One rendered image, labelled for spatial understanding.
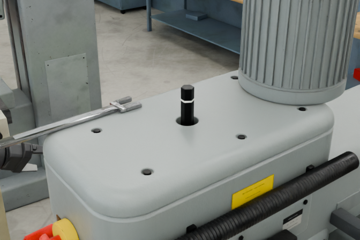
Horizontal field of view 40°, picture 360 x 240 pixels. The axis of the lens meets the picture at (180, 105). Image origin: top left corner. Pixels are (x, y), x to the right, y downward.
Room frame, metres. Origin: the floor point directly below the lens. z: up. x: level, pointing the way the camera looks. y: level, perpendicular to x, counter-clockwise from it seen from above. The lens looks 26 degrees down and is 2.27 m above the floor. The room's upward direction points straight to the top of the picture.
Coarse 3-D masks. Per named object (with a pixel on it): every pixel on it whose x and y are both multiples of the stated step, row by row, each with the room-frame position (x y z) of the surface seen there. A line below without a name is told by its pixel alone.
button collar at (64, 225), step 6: (54, 222) 0.59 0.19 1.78; (60, 222) 0.58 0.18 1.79; (66, 222) 0.58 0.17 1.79; (54, 228) 0.59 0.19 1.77; (60, 228) 0.57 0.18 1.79; (66, 228) 0.57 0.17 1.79; (72, 228) 0.57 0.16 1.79; (54, 234) 0.59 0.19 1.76; (60, 234) 0.57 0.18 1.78; (66, 234) 0.56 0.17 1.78; (72, 234) 0.57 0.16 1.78
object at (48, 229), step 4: (52, 224) 0.67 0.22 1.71; (44, 228) 0.66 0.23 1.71; (48, 228) 0.66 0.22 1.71; (32, 232) 0.65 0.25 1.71; (36, 232) 0.65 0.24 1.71; (40, 232) 0.65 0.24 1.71; (44, 232) 0.65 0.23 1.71; (48, 232) 0.66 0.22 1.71; (24, 236) 0.65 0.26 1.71; (28, 236) 0.64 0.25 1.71; (32, 236) 0.64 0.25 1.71; (36, 236) 0.65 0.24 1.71; (40, 236) 0.65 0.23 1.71; (48, 236) 0.65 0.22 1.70; (52, 236) 0.66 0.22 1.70
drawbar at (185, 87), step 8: (184, 88) 0.71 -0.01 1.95; (192, 88) 0.71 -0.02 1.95; (184, 96) 0.71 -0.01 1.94; (192, 96) 0.71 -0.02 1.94; (184, 104) 0.71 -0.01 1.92; (192, 104) 0.71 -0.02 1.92; (184, 112) 0.71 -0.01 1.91; (192, 112) 0.71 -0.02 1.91; (184, 120) 0.71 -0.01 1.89; (192, 120) 0.71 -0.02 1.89
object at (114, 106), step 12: (108, 108) 0.75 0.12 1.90; (120, 108) 0.75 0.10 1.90; (132, 108) 0.75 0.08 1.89; (72, 120) 0.70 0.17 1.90; (84, 120) 0.71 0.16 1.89; (24, 132) 0.66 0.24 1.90; (36, 132) 0.66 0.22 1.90; (48, 132) 0.67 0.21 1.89; (0, 144) 0.63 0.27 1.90; (12, 144) 0.64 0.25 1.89
